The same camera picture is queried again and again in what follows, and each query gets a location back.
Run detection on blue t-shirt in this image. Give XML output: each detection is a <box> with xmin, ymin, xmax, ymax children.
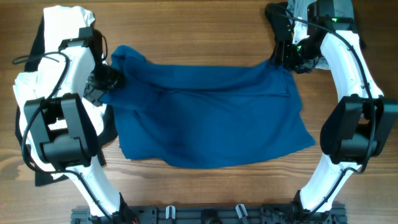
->
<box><xmin>102</xmin><ymin>45</ymin><xmax>315</xmax><ymax>169</ymax></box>

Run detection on folded black garment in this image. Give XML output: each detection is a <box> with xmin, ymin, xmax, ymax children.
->
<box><xmin>264</xmin><ymin>1</ymin><xmax>367</xmax><ymax>63</ymax></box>

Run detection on black garment under white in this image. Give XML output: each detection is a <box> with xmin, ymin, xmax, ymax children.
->
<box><xmin>15</xmin><ymin>17</ymin><xmax>118</xmax><ymax>187</ymax></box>

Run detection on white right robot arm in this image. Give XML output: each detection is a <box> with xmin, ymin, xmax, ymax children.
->
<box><xmin>265</xmin><ymin>0</ymin><xmax>397</xmax><ymax>221</ymax></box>

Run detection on light blue denim jeans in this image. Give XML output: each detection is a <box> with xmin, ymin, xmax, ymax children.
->
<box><xmin>285</xmin><ymin>0</ymin><xmax>355</xmax><ymax>71</ymax></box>

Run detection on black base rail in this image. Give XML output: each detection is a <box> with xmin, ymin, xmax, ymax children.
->
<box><xmin>70</xmin><ymin>204</ymin><xmax>348</xmax><ymax>224</ymax></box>

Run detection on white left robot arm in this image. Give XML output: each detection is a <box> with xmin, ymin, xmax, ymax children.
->
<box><xmin>21</xmin><ymin>27</ymin><xmax>137</xmax><ymax>223</ymax></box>

